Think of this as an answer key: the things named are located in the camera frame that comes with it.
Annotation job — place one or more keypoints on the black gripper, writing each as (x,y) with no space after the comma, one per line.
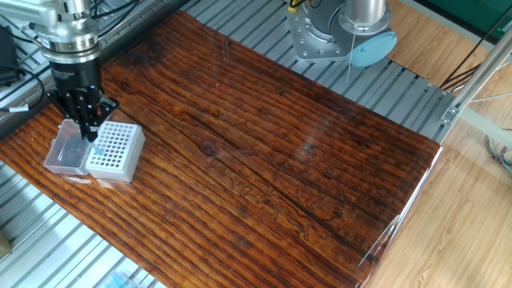
(76,76)

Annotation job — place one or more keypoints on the blue pipette tip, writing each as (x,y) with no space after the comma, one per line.
(89,142)
(99,152)

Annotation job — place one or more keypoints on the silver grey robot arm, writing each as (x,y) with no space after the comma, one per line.
(368,12)

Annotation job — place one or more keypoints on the white pipette tip rack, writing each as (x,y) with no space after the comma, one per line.
(120,160)

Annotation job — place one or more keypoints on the clear bag of blue tips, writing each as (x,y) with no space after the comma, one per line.
(120,280)

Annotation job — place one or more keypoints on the clear plastic rack lid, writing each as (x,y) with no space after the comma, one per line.
(66,154)

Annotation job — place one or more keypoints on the black flat device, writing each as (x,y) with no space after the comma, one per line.
(8,52)

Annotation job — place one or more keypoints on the glossy wood grain board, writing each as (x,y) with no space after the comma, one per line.
(260,160)

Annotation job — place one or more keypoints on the grey robot mounting plate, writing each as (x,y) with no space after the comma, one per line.
(308,40)

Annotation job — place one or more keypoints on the aluminium frame post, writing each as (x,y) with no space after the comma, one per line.
(480,72)

